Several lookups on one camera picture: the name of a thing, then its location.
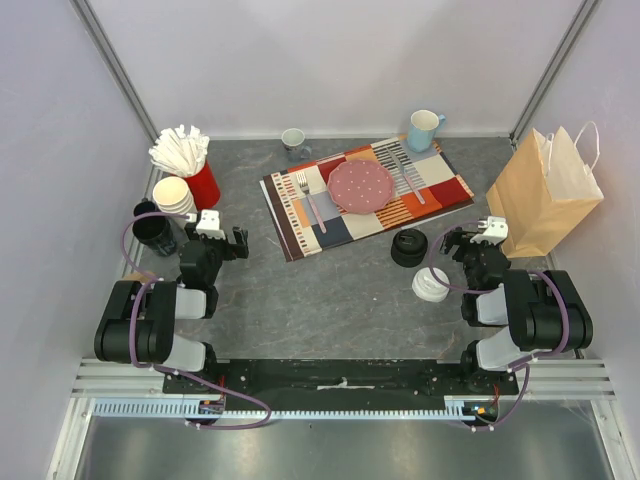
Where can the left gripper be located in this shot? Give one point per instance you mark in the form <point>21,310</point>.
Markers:
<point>240,236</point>

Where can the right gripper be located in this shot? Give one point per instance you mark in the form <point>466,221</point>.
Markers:
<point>461,245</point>

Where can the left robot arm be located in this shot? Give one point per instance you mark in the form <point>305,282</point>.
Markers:
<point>146,320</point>

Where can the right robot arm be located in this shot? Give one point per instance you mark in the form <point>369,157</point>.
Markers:
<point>536,314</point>

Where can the black lid stack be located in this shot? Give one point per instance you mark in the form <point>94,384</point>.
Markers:
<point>409,247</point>

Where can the white lid stack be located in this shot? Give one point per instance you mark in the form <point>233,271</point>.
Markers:
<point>427,288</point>

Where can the red straw holder cup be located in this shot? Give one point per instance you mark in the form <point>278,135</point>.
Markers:
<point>204,188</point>

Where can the patchwork placemat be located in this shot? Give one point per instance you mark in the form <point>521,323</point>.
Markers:
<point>442,187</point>

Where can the white paper cup stack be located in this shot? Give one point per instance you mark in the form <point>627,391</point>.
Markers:
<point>173,195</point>

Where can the black plastic cup stack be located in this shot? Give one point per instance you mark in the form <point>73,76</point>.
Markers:
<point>155,232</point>

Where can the dark blue mug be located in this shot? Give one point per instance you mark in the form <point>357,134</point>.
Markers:
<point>143,207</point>

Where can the white wrapped straws bundle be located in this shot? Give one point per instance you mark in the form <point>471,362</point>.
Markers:
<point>179,152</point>

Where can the pink dotted plate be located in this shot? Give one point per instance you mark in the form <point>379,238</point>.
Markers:
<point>361,186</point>

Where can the small grey patterned mug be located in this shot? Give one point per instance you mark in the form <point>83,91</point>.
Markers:
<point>294,143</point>

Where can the brown paper bag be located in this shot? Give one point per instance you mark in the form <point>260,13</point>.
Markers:
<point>546,189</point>

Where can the cardboard cup carrier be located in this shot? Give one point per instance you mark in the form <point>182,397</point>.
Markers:
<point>139,277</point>

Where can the light blue mug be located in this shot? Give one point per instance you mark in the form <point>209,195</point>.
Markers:
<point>424,125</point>

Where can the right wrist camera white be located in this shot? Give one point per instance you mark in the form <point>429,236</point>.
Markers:
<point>492,229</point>

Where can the fork pink handle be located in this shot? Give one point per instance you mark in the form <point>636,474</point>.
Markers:
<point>305,188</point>

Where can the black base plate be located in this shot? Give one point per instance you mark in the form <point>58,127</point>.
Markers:
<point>356,384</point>

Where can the cable duct rail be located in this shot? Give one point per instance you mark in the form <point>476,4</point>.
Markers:
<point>198,409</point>

